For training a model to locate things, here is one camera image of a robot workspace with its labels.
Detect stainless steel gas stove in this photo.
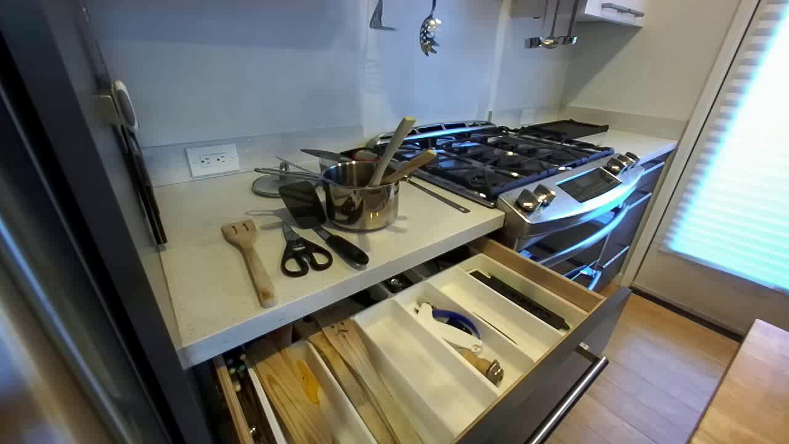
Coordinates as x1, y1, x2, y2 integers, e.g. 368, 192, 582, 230
392, 121, 676, 290

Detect long metal rod on counter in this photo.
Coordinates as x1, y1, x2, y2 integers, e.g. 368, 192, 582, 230
404, 179, 470, 214

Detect black spatula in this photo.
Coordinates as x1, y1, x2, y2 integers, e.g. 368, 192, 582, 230
279, 182, 370, 270

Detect wooden spoon in pot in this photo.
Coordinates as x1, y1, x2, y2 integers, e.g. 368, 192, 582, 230
368, 116, 416, 185

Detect white and blue drawer utensil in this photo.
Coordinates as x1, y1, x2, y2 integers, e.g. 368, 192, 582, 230
413, 301, 503, 385

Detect black knife in drawer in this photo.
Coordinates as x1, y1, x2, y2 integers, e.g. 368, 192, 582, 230
470, 271, 570, 330

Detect glass pot lid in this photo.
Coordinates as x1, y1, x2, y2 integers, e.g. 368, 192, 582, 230
251, 164, 317, 197

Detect open wooden cutlery drawer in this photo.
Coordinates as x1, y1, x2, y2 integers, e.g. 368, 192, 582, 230
212, 240, 629, 444

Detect wooden slotted spatula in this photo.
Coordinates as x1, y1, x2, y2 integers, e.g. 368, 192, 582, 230
220, 221, 277, 308

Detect black handled scissors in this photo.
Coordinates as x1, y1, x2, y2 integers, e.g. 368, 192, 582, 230
282, 223, 332, 277

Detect white wall power outlet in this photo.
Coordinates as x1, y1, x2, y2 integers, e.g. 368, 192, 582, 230
187, 143, 238, 179

